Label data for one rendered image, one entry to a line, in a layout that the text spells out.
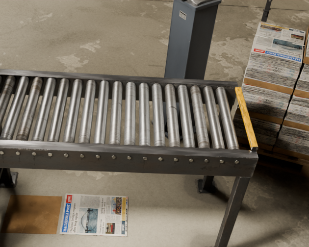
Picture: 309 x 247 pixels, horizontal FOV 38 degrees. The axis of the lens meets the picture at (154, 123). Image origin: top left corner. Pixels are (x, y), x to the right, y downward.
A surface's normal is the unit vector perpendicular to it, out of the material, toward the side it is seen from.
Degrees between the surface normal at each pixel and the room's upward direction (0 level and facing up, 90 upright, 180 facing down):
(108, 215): 1
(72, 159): 90
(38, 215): 0
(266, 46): 1
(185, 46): 90
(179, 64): 90
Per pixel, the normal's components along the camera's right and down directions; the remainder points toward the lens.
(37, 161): 0.03, 0.66
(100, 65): 0.09, -0.75
